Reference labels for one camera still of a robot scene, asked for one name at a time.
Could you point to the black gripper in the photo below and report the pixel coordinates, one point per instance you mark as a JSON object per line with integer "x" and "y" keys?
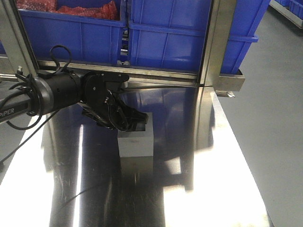
{"x": 101, "y": 102}

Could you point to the gray square base block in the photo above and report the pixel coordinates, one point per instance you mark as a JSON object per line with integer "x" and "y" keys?
{"x": 137, "y": 143}

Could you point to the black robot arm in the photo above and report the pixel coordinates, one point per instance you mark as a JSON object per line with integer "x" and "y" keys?
{"x": 46, "y": 93}

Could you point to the blue bin with red contents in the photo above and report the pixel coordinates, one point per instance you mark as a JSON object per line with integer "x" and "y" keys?
{"x": 88, "y": 39}

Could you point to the blue plastic bin right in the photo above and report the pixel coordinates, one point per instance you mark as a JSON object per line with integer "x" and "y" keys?
{"x": 170, "y": 34}

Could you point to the red mesh bag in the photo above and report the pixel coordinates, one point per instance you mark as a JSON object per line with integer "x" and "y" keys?
{"x": 88, "y": 8}

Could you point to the stainless steel shelf frame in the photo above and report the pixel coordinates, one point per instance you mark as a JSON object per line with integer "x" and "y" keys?
{"x": 19, "y": 53}

